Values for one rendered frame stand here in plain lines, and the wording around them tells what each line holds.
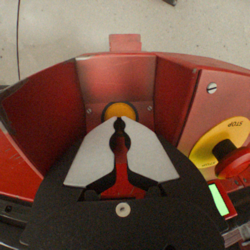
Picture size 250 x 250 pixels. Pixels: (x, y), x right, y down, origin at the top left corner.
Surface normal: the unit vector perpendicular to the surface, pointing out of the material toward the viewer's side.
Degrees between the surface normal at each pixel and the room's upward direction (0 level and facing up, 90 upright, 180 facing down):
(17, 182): 90
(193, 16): 0
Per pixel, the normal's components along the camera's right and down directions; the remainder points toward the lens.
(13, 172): 0.14, -0.80
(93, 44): 0.07, 0.60
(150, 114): 0.04, 0.04
